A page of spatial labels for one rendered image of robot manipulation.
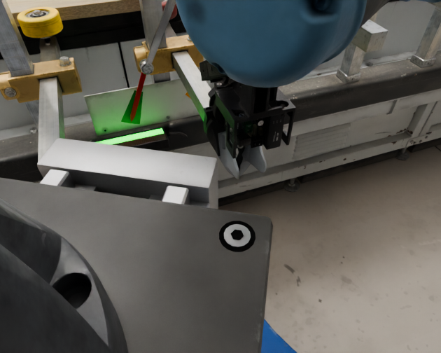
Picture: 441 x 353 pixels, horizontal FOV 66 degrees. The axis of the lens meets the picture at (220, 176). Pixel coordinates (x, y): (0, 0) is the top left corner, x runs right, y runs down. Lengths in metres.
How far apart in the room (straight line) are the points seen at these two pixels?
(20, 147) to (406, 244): 1.38
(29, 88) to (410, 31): 1.17
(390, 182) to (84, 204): 1.69
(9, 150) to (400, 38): 1.22
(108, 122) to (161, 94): 0.13
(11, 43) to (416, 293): 1.40
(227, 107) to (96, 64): 0.63
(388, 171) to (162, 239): 1.73
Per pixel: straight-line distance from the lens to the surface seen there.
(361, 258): 1.47
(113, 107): 0.76
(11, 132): 1.04
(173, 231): 0.16
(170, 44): 0.73
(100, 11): 0.90
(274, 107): 0.38
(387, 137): 1.77
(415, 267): 1.54
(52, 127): 0.59
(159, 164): 0.26
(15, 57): 0.72
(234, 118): 0.35
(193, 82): 0.62
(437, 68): 1.18
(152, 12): 0.70
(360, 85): 1.00
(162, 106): 0.78
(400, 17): 1.34
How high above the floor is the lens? 1.17
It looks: 46 degrees down
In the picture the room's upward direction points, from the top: straight up
